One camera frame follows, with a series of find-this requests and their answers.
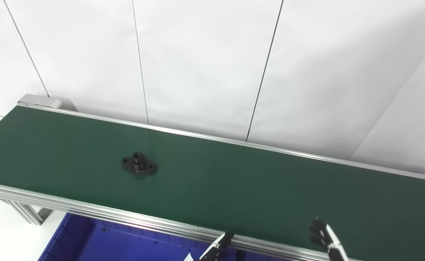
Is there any grey conveyor motor housing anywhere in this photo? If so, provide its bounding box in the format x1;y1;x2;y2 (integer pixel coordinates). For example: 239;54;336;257
18;94;77;111

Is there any black flange part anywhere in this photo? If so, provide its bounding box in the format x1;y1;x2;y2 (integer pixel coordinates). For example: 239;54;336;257
122;152;158;177

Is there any green conveyor belt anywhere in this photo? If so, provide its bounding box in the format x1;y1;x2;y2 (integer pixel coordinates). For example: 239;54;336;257
0;105;425;261
0;103;425;261

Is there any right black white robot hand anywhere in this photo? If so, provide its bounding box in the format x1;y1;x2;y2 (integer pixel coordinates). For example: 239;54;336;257
308;217;349;261

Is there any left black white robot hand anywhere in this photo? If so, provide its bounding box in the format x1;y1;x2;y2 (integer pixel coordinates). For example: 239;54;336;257
194;232;235;261

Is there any aluminium conveyor leg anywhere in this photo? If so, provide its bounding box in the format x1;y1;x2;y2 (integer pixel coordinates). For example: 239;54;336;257
0;196;53;226

